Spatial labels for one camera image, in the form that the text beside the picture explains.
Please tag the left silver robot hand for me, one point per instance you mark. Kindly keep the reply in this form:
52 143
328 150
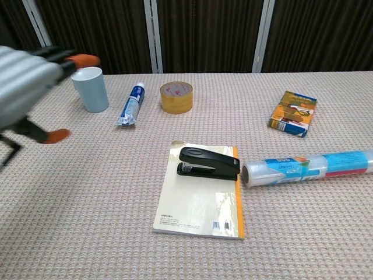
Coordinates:
23 84

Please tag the black stapler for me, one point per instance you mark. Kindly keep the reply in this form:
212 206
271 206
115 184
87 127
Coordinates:
209 159

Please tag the beige orange notebook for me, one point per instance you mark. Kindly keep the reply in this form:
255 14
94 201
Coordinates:
198 204

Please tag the dark ribbed partition panel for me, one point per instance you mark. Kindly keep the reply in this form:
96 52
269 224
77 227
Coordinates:
320 29
11 23
209 29
102 29

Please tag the pale blue plastic cup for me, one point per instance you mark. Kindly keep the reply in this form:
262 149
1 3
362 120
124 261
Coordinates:
91 93

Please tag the blue white toothpaste tube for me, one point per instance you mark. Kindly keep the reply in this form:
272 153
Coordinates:
131 105

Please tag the beige waffle tablecloth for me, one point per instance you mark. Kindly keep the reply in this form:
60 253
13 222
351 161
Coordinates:
87 218

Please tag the yellow packing tape roll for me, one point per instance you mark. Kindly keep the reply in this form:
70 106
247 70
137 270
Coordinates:
176 103

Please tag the orange yellow snack box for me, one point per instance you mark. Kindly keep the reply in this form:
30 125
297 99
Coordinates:
292 112

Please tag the clear cling film roll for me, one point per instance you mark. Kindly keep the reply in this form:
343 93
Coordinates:
306 169

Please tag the white partition post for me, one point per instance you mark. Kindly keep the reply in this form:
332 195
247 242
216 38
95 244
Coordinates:
263 35
153 35
36 20

